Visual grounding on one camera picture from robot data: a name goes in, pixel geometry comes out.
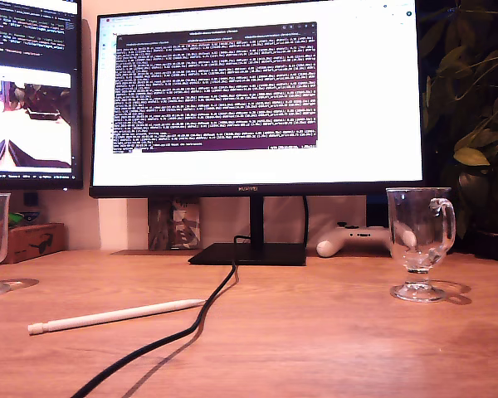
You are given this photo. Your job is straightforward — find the white pen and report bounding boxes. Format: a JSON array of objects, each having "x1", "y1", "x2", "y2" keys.
[{"x1": 27, "y1": 298, "x2": 207, "y2": 335}]

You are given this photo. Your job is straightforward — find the white game controller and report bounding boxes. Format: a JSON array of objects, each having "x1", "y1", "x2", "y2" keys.
[{"x1": 315, "y1": 222, "x2": 393, "y2": 259}]

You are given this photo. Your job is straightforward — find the large black Huawei monitor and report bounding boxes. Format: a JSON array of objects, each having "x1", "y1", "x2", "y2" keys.
[{"x1": 89, "y1": 0, "x2": 428, "y2": 267}]

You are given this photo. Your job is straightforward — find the brown box with sunglasses print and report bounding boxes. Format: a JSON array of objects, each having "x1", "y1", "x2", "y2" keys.
[{"x1": 2, "y1": 222, "x2": 66, "y2": 265}]

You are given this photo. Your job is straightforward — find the green and white package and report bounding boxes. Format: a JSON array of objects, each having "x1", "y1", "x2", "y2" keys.
[{"x1": 7, "y1": 210, "x2": 41, "y2": 229}]

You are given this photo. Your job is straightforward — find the green leafy plant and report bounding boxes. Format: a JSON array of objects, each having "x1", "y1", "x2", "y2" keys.
[{"x1": 417, "y1": 0, "x2": 498, "y2": 241}]

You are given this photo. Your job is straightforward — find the black slatted planter box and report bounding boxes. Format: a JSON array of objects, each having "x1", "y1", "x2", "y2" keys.
[{"x1": 454, "y1": 230, "x2": 498, "y2": 266}]

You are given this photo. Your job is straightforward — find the black-framed code monitor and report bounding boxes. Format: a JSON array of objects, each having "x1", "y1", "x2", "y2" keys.
[{"x1": 0, "y1": 0, "x2": 85, "y2": 191}]

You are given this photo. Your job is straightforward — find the thin black monitor cable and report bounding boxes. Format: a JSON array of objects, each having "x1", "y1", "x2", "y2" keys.
[{"x1": 301, "y1": 195, "x2": 310, "y2": 245}]

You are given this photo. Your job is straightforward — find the thick black table cable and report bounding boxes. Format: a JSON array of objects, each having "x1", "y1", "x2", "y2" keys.
[{"x1": 70, "y1": 234, "x2": 252, "y2": 398}]

